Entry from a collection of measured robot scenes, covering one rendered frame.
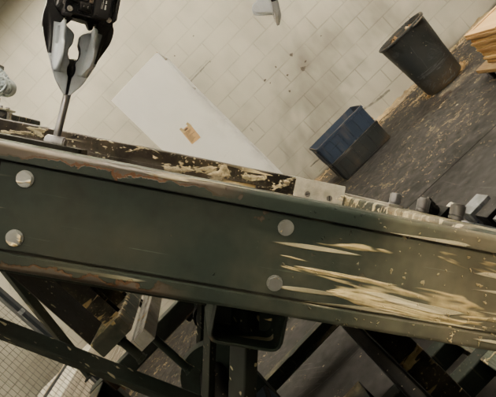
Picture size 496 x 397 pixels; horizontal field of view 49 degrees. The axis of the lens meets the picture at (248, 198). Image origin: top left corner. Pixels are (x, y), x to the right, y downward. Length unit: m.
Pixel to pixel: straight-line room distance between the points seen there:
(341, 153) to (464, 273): 4.69
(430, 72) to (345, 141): 0.98
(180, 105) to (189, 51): 1.51
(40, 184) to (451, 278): 0.39
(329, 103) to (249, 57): 1.04
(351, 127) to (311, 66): 1.23
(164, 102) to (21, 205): 4.33
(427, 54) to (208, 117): 2.08
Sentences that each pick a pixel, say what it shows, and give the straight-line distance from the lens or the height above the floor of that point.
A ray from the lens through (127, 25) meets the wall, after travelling 6.34.
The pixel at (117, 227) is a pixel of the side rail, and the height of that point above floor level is 1.25.
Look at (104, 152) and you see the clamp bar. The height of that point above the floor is 1.39.
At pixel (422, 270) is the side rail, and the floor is 1.01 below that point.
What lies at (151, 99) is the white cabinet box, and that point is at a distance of 4.83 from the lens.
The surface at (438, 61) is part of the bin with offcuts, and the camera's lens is 5.36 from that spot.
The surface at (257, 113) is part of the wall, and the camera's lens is 6.16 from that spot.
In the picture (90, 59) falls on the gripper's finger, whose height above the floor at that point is 1.42.
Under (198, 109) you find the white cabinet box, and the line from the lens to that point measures 4.78.
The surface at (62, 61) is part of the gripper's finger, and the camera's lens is 0.77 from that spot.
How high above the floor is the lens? 1.25
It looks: 8 degrees down
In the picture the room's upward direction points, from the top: 46 degrees counter-clockwise
